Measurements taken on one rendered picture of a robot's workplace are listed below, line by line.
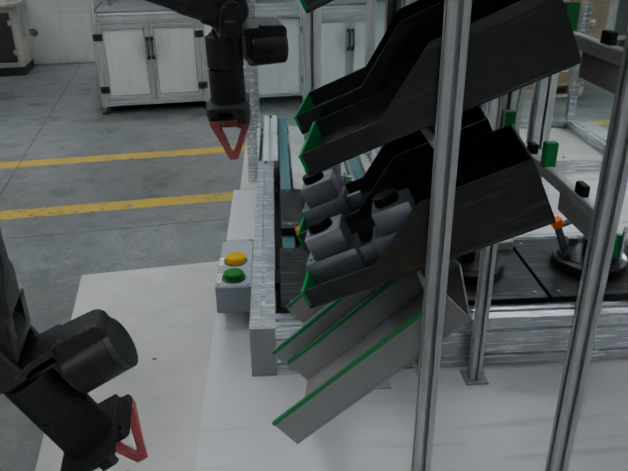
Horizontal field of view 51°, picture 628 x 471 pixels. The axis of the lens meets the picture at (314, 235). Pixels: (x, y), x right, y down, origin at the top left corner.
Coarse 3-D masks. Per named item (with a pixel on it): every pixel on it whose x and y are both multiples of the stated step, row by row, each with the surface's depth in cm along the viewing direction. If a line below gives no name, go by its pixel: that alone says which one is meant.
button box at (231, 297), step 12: (228, 240) 143; (240, 240) 143; (252, 240) 143; (228, 252) 138; (252, 252) 138; (228, 264) 133; (240, 264) 133; (216, 288) 125; (228, 288) 125; (240, 288) 125; (216, 300) 126; (228, 300) 126; (240, 300) 126; (228, 312) 127
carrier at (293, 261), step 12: (288, 252) 135; (300, 252) 135; (288, 264) 131; (300, 264) 130; (288, 276) 126; (300, 276) 126; (288, 288) 122; (300, 288) 122; (288, 300) 118; (288, 312) 116
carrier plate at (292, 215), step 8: (280, 192) 166; (288, 192) 166; (296, 192) 166; (280, 200) 161; (288, 200) 161; (296, 200) 161; (280, 208) 157; (288, 208) 157; (296, 208) 156; (280, 216) 153; (288, 216) 152; (296, 216) 152; (288, 224) 148; (296, 224) 148; (288, 232) 147
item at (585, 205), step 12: (576, 36) 70; (588, 36) 69; (588, 48) 68; (600, 48) 65; (612, 48) 63; (612, 60) 63; (432, 132) 66; (432, 144) 66; (540, 156) 83; (540, 168) 81; (552, 168) 79; (552, 180) 78; (564, 180) 76; (564, 192) 74; (576, 204) 72; (588, 204) 69; (588, 216) 69; (420, 276) 73
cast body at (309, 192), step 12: (312, 180) 90; (324, 180) 89; (336, 180) 92; (312, 192) 90; (324, 192) 90; (336, 192) 90; (348, 192) 94; (360, 192) 91; (312, 204) 91; (324, 204) 91; (336, 204) 90; (348, 204) 91; (360, 204) 92; (312, 216) 92
